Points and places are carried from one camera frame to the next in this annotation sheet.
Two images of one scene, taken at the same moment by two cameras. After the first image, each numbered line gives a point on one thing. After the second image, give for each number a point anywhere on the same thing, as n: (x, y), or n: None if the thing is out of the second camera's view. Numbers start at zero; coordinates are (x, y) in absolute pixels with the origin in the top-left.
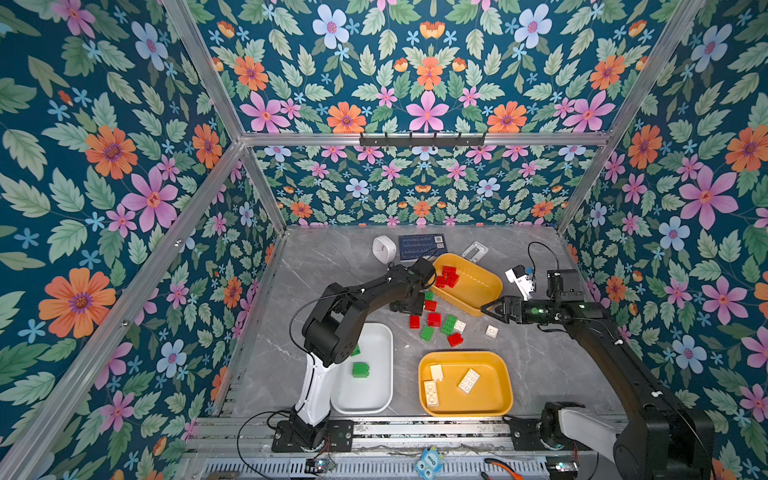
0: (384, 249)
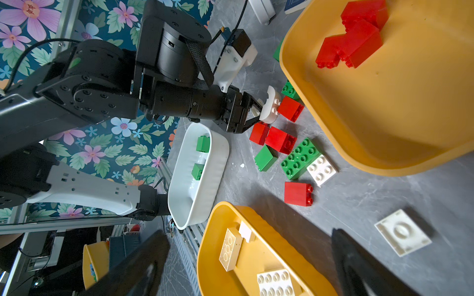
0: (264, 10)
